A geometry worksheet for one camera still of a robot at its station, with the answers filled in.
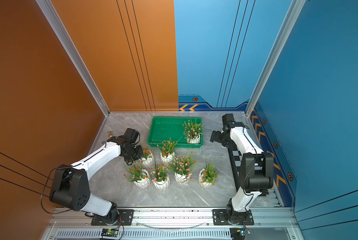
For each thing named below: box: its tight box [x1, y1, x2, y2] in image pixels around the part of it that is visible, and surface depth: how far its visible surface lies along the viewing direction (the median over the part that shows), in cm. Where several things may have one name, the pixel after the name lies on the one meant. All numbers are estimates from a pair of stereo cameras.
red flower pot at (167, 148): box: [156, 136, 182, 165], surface depth 88 cm
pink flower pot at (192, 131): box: [182, 119, 203, 144], surface depth 94 cm
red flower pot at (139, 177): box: [123, 163, 151, 189], surface depth 80 cm
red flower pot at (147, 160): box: [139, 145, 155, 169], surface depth 89 cm
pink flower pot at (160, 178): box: [149, 163, 170, 191], surface depth 79 cm
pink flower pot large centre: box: [165, 151, 198, 186], surface depth 80 cm
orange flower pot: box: [198, 162, 220, 188], surface depth 77 cm
